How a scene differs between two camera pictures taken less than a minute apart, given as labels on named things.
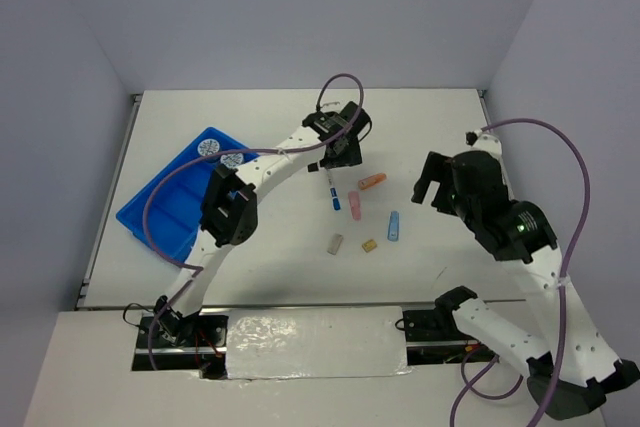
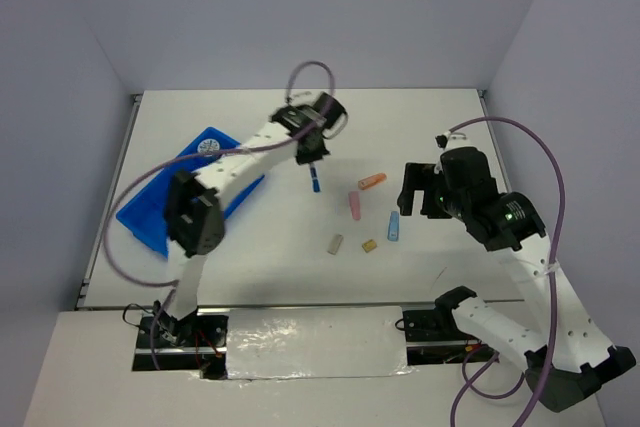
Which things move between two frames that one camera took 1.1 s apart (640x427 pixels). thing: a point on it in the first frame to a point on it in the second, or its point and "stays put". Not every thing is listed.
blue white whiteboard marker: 334,193 to 315,178
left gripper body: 348,155 to 304,155
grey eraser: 335,244 stays put
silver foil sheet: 316,342 stays put
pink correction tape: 354,203 stays put
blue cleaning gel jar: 208,147 stays put
